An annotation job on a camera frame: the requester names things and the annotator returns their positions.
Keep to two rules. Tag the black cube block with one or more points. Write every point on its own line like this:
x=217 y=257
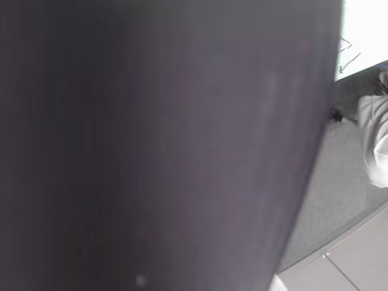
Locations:
x=151 y=151

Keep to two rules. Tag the black chair caster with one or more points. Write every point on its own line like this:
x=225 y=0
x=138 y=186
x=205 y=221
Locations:
x=336 y=115

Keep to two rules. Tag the person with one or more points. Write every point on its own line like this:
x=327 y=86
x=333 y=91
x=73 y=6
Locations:
x=376 y=136

